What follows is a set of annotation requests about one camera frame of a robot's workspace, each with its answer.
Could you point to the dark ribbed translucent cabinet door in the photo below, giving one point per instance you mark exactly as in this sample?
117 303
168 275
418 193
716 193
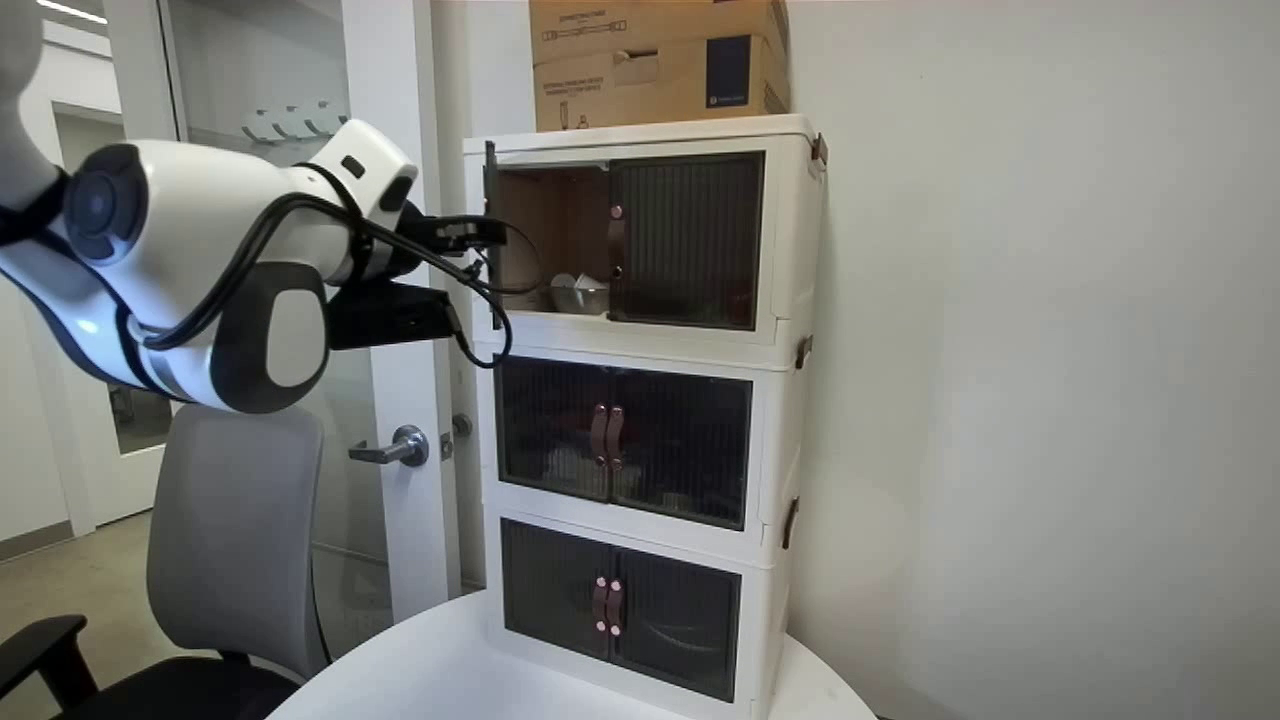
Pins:
695 240
546 427
687 455
546 593
680 626
488 203

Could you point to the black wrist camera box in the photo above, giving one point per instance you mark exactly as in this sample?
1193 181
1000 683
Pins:
392 317

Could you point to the metal bowl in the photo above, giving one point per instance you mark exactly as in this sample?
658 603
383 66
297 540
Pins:
582 293

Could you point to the white room door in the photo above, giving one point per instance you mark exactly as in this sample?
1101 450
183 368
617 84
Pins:
406 534

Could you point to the white stacked storage cabinet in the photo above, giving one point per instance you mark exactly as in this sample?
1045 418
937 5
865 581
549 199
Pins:
785 266

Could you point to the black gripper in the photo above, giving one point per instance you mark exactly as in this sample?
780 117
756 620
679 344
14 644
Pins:
442 240

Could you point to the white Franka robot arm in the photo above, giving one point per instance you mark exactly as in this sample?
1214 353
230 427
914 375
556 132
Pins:
184 214

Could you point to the large cardboard box black print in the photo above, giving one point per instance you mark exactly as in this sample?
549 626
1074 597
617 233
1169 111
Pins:
642 66

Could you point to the wall coat hook rack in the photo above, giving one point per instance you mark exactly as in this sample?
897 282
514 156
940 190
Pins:
297 127

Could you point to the grey office chair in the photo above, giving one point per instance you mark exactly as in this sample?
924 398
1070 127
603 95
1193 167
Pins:
234 534

